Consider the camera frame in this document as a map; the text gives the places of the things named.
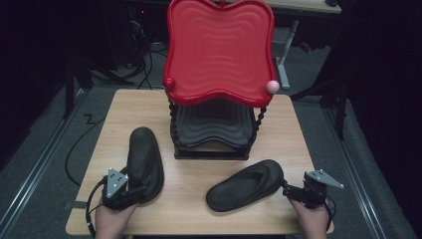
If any white desk with metal leg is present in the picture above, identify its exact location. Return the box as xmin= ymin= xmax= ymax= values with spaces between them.
xmin=264 ymin=0 xmax=342 ymax=91

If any black metal stand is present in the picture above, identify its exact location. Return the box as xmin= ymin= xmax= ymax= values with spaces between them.
xmin=291 ymin=74 xmax=350 ymax=141
xmin=62 ymin=54 xmax=96 ymax=120

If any black slipper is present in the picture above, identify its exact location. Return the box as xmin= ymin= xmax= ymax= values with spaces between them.
xmin=125 ymin=126 xmax=165 ymax=204
xmin=205 ymin=158 xmax=286 ymax=213

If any hand-held gripper black cable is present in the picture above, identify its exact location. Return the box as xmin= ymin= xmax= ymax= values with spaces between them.
xmin=85 ymin=175 xmax=109 ymax=239
xmin=325 ymin=202 xmax=338 ymax=233

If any right hand-held gripper black cable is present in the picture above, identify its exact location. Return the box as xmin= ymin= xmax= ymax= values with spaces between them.
xmin=325 ymin=202 xmax=338 ymax=233

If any bundle of black cables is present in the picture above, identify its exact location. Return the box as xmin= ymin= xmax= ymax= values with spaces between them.
xmin=127 ymin=19 xmax=168 ymax=91

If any black floor cable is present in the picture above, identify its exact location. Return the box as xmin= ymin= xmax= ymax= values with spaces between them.
xmin=64 ymin=113 xmax=107 ymax=187

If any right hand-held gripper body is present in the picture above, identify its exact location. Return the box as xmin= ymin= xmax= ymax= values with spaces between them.
xmin=303 ymin=168 xmax=345 ymax=210

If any black computer tower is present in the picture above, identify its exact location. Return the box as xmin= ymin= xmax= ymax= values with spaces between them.
xmin=124 ymin=5 xmax=152 ymax=66

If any left hand-held gripper black cable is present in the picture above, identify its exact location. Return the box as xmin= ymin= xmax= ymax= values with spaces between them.
xmin=85 ymin=175 xmax=109 ymax=239

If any person's right hand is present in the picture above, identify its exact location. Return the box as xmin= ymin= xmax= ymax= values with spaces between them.
xmin=289 ymin=198 xmax=330 ymax=239

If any grey tape strip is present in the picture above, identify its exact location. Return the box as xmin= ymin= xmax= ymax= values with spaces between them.
xmin=64 ymin=200 xmax=90 ymax=210

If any red wavy top tray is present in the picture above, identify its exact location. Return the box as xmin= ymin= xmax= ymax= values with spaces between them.
xmin=162 ymin=0 xmax=279 ymax=161

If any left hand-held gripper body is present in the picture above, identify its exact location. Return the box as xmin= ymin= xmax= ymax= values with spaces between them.
xmin=102 ymin=167 xmax=134 ymax=212

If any person's left hand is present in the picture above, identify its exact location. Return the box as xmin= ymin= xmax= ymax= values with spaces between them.
xmin=95 ymin=201 xmax=138 ymax=239

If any metal floor rail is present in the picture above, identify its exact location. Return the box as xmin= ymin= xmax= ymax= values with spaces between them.
xmin=321 ymin=105 xmax=387 ymax=239
xmin=0 ymin=89 xmax=88 ymax=231

